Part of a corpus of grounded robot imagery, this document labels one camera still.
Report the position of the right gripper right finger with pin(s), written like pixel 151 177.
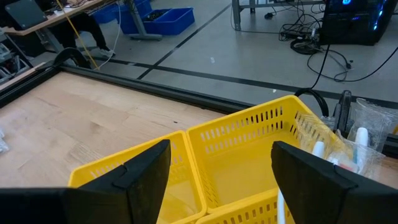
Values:
pixel 326 199

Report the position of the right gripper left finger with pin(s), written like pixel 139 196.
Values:
pixel 109 202

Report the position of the blue white toothbrush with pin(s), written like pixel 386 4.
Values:
pixel 281 205

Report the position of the clear bag of white cotton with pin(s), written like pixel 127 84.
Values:
pixel 2 141

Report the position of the blue storage bin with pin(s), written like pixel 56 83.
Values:
pixel 105 17
pixel 171 20
pixel 126 25

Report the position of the cluttered equipment rack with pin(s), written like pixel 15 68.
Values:
pixel 9 53

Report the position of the black computer tower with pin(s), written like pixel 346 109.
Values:
pixel 357 21

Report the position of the wooden desk top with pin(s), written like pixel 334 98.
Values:
pixel 53 18

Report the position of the grey laptop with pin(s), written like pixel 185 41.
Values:
pixel 25 12

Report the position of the black metal table frame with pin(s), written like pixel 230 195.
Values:
pixel 155 88

